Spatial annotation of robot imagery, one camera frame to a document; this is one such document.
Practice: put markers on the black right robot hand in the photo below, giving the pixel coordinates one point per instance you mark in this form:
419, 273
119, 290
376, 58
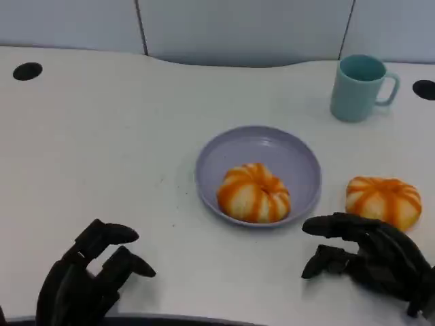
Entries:
387, 261

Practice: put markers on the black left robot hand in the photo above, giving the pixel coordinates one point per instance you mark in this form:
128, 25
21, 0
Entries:
78, 282

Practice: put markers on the orange and white bread roll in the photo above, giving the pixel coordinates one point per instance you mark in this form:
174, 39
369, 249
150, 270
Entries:
253, 195
382, 198

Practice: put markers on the pale green mug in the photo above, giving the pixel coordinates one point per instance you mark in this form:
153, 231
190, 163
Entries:
353, 98

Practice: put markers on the lilac plate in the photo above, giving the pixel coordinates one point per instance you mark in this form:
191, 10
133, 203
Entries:
244, 149

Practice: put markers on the grey partition panel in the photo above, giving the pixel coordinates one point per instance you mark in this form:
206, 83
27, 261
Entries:
394, 27
244, 30
68, 23

